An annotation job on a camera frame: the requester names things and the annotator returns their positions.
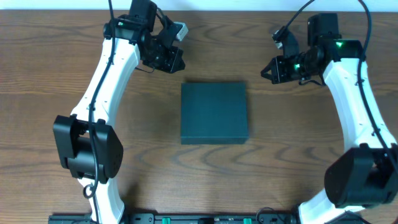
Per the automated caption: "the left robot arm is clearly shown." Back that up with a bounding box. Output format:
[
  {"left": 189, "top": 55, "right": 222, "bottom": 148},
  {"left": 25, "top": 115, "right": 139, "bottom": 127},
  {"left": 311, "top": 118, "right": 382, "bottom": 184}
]
[{"left": 49, "top": 0, "right": 188, "bottom": 223}]

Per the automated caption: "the black cardboard box with lid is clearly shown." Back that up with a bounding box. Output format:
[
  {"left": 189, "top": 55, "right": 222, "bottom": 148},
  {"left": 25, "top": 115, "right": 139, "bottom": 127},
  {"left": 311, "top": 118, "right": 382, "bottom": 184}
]
[{"left": 180, "top": 82, "right": 249, "bottom": 145}]

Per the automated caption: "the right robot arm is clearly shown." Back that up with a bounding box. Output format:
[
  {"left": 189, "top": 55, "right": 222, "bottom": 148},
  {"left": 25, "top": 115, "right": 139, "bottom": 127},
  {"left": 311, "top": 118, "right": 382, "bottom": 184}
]
[{"left": 261, "top": 13, "right": 397, "bottom": 223}]

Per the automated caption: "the black mounting rail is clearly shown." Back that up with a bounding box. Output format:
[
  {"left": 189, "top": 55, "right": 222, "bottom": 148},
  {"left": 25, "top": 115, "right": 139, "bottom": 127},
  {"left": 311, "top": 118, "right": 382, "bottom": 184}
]
[{"left": 47, "top": 212, "right": 301, "bottom": 224}]

